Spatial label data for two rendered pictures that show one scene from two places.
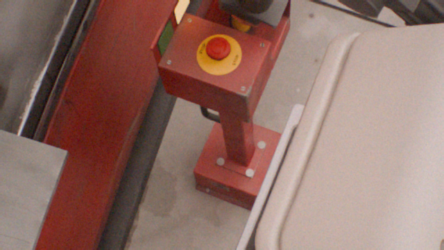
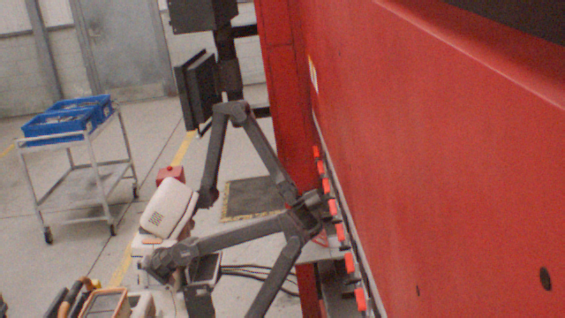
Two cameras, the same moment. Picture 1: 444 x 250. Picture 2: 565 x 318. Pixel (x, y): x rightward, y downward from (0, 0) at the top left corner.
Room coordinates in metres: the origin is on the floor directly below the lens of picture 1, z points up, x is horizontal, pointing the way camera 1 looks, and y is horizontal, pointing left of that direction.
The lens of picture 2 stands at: (2.16, -0.70, 2.20)
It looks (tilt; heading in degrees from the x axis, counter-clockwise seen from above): 21 degrees down; 152
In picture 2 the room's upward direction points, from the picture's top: 9 degrees counter-clockwise
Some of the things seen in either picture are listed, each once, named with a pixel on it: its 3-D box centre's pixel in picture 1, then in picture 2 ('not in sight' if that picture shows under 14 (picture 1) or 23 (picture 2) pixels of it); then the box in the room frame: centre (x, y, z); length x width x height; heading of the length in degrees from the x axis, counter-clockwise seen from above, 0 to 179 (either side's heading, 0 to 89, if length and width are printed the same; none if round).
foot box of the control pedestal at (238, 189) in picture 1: (252, 165); not in sight; (0.54, -0.06, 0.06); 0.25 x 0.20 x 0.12; 57
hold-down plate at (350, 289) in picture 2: not in sight; (342, 274); (0.37, 0.41, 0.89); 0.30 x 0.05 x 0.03; 153
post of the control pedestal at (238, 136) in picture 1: (236, 114); not in sight; (0.56, -0.03, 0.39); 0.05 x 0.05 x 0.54; 57
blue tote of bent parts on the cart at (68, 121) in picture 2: not in sight; (60, 127); (-3.01, 0.00, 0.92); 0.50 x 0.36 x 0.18; 58
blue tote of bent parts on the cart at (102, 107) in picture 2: not in sight; (79, 112); (-3.35, 0.24, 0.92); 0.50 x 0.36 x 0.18; 58
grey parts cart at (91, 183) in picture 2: not in sight; (82, 169); (-3.15, 0.10, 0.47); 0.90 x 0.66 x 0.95; 148
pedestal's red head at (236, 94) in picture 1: (225, 37); not in sight; (0.56, -0.03, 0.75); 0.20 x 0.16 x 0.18; 147
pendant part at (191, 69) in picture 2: not in sight; (201, 87); (-1.01, 0.51, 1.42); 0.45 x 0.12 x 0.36; 140
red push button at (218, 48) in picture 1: (218, 51); not in sight; (0.51, -0.02, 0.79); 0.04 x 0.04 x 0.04
